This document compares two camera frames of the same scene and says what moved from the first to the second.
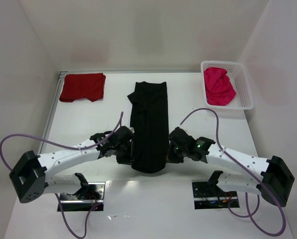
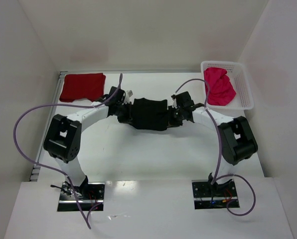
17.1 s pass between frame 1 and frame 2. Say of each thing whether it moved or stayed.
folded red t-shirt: stayed
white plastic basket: stayed
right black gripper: moved
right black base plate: stayed
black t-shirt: moved
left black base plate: stayed
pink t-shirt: stayed
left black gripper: moved
